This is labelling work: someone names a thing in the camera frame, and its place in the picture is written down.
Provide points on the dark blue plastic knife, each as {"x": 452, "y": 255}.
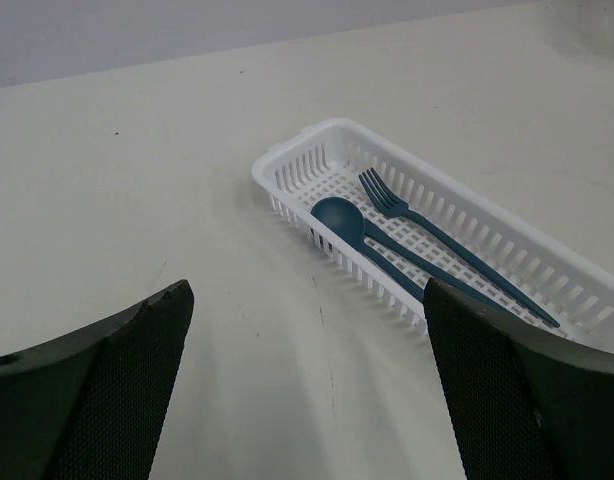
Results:
{"x": 374, "y": 232}

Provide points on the white slotted cutlery tray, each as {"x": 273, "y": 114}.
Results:
{"x": 326, "y": 160}

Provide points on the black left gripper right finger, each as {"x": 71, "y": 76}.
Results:
{"x": 524, "y": 403}

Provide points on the dark blue plastic spoon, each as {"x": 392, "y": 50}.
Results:
{"x": 344, "y": 219}

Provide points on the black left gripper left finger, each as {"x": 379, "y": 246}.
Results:
{"x": 91, "y": 404}

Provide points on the dark blue plastic fork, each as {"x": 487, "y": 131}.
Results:
{"x": 391, "y": 206}

